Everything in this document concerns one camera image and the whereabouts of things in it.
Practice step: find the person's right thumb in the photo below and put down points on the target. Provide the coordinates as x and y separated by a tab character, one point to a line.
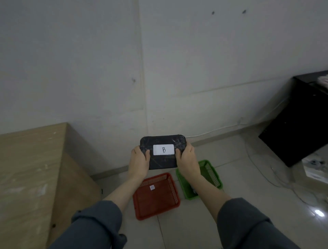
178	155

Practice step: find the person's left forearm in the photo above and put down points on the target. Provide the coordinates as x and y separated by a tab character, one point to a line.
107	207

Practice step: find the person's right forearm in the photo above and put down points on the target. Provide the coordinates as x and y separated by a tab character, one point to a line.
230	215

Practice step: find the wooden table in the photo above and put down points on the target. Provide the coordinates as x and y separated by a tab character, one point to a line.
33	184

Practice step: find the black cabinet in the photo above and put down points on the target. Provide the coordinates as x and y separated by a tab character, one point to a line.
299	123

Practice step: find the person's right hand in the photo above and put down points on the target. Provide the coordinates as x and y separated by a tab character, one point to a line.
188	161

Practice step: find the black package white label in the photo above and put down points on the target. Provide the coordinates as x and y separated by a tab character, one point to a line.
164	157

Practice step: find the person's left thumb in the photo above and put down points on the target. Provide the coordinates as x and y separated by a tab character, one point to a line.
147	156

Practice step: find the green plastic basket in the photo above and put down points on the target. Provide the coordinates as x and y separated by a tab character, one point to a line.
202	177

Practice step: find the person's left hand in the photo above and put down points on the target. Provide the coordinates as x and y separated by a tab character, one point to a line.
138	164

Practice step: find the red plastic basket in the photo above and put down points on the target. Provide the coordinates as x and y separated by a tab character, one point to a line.
156	197

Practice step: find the white box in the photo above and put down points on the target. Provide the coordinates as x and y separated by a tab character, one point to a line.
316	168

